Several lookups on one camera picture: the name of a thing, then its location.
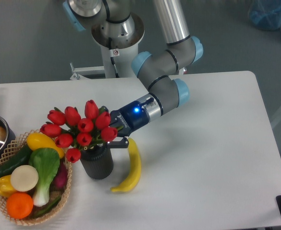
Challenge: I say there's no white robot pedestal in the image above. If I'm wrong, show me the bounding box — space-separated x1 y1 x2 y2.
69 13 188 81

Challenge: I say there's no dark grey ribbed vase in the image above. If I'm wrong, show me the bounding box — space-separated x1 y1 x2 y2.
80 144 113 180

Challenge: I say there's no purple red onion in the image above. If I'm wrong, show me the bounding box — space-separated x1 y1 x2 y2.
53 161 68 189

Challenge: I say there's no orange tangerine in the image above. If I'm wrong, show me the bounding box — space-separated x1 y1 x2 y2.
6 193 34 219

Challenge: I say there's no dark green cucumber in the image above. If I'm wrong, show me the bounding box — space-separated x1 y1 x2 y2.
0 144 33 178

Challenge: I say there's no green chili pepper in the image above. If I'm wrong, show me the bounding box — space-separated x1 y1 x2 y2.
32 196 61 219

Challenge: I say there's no yellow bell pepper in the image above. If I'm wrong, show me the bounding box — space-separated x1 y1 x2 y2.
0 175 17 198

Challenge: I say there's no green bok choy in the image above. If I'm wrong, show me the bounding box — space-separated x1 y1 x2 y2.
29 148 60 207

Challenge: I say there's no red tulip bouquet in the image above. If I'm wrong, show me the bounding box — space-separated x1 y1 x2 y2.
40 100 122 163

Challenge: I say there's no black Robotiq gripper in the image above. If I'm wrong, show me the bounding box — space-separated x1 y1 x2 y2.
99 101 149 149

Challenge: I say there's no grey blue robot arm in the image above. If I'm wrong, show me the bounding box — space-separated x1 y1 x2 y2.
63 0 203 149

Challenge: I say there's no blue plastic bag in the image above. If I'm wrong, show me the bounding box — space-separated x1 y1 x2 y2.
248 0 281 31

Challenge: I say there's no yellow banana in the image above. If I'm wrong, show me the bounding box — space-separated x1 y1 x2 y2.
110 138 142 193

